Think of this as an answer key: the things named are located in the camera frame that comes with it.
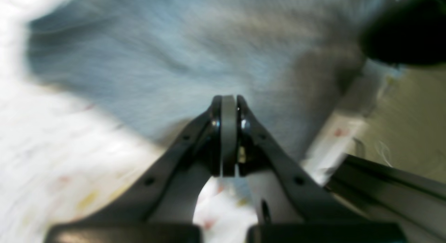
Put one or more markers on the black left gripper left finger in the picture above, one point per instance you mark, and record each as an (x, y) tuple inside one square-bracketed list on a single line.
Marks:
[(159, 206)]

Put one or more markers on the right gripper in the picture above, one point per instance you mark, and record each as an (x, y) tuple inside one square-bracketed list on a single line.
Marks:
[(409, 32)]

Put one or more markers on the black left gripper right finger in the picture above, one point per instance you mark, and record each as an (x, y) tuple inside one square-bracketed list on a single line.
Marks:
[(291, 207)]

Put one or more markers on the grey t-shirt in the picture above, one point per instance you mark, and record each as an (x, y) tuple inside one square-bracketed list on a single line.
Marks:
[(156, 64)]

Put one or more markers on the terrazzo patterned tablecloth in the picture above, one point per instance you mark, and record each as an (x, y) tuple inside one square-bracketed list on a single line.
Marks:
[(62, 156)]

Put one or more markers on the black aluminium frame rail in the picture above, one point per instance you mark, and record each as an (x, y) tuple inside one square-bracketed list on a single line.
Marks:
[(384, 193)]

